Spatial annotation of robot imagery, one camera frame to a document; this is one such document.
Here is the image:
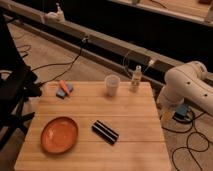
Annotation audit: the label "small clear spray bottle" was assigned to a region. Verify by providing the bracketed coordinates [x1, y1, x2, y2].
[130, 65, 142, 92]

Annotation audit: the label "black chair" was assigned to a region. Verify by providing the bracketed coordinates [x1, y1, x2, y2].
[0, 12, 42, 150]

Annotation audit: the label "translucent plastic cup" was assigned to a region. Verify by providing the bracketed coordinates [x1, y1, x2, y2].
[105, 75, 120, 97]

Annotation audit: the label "long metal rail beam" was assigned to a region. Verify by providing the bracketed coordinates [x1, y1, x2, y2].
[0, 0, 213, 88]

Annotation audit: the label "black striped rectangular box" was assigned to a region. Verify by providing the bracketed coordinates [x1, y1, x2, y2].
[92, 120, 119, 145]

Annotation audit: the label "blue box at robot base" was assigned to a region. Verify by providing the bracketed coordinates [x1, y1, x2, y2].
[175, 104, 188, 119]

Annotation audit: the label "white clamp on rail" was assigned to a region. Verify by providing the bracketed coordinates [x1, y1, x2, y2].
[44, 2, 66, 24]

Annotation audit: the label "black cables by robot base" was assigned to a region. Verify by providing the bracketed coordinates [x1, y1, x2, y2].
[161, 108, 213, 171]

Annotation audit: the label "orange carrot toy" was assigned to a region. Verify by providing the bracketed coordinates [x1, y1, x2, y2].
[59, 80, 70, 96]

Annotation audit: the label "black cable on floor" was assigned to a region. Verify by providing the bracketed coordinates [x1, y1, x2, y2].
[31, 35, 90, 85]

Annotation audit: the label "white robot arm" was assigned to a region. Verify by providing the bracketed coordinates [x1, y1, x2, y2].
[157, 61, 213, 115]

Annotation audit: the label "orange ceramic bowl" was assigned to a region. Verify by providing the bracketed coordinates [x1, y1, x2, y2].
[40, 117, 78, 154]

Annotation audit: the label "blue sponge block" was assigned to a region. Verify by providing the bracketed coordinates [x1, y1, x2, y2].
[55, 82, 74, 100]

